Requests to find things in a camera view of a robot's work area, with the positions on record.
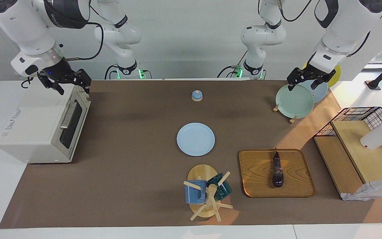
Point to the pale blue racked plate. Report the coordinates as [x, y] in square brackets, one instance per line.
[320, 94]

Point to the dark purple eggplant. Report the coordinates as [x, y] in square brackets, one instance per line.
[278, 172]

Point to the brown table mat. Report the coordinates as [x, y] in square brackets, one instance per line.
[128, 166]

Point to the yellow plate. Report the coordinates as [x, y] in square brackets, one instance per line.
[336, 76]

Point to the wooden step shelf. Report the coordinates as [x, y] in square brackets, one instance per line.
[363, 156]

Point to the light blue plate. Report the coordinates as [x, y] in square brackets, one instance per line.
[196, 139]

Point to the wooden mug tree stand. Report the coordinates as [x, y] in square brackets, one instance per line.
[201, 174]

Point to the small blue bell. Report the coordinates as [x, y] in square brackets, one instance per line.
[197, 96]

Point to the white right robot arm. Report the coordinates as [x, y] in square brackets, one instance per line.
[22, 26]

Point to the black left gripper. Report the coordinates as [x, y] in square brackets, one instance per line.
[308, 74]

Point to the wooden plate rack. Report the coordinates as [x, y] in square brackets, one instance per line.
[276, 108]

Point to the dark green mug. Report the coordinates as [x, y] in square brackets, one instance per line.
[223, 192]

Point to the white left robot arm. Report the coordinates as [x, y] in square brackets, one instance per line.
[343, 26]

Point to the white toaster oven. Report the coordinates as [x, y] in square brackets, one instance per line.
[31, 129]

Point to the wooden serving tray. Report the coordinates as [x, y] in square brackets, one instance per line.
[257, 176]

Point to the pale green plate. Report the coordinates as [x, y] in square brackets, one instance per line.
[295, 103]

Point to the white patterned cloth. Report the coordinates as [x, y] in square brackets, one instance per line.
[373, 189]

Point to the white cup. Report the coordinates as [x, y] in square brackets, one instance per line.
[376, 136]

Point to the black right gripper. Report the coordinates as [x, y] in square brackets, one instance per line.
[61, 74]

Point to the blue mug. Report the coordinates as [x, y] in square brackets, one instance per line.
[194, 194]

